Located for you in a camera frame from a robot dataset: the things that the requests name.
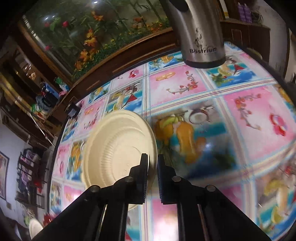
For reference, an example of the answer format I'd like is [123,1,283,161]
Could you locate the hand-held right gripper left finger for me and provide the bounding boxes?
[32,153,149,241]

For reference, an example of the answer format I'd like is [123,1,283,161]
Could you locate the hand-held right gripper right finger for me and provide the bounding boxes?
[157,153,271,241]

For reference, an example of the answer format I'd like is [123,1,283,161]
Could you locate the ribbed beige bowl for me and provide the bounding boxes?
[81,110,158,211]

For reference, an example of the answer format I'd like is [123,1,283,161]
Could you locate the printed fruit tablecloth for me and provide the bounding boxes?
[47,40,296,241]

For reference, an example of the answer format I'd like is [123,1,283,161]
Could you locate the black power adapter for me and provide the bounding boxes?
[67,103,80,118]

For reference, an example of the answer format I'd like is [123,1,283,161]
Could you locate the smooth beige bowl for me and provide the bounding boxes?
[28,218,44,240]

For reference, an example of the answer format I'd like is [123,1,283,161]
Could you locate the green and white bottle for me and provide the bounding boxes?
[54,77,70,92]

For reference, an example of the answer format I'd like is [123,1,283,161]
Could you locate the blue bottle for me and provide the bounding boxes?
[42,82,55,96]

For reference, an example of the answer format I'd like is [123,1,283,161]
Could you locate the stainless steel kettle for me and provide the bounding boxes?
[168,0,226,69]

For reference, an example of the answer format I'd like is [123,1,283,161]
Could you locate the dark wooden sideboard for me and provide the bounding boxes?
[220,19,271,63]

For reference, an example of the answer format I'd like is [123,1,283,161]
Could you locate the purple bottle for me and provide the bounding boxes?
[245,3,253,23]
[238,2,246,22]

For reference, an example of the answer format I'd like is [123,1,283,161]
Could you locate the framed wall picture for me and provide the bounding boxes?
[0,151,10,200]

